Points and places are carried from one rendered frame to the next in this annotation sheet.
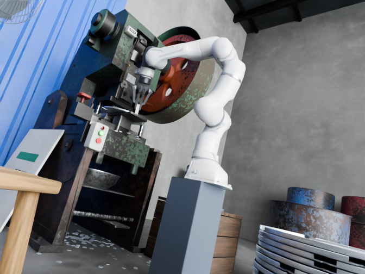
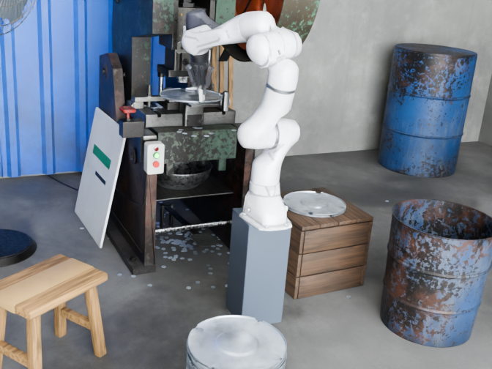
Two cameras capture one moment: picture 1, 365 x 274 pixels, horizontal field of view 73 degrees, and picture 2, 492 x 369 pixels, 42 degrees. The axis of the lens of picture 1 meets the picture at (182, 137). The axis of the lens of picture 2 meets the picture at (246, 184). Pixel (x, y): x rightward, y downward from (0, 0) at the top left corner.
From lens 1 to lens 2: 173 cm
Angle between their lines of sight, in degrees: 39
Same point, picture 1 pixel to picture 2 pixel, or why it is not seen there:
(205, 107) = (244, 141)
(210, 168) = (259, 209)
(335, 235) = (445, 264)
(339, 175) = not seen: outside the picture
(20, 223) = (90, 302)
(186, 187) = (241, 227)
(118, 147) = (189, 148)
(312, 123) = not seen: outside the picture
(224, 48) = (257, 56)
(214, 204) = (274, 241)
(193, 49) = (234, 36)
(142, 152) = (226, 140)
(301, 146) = not seen: outside the picture
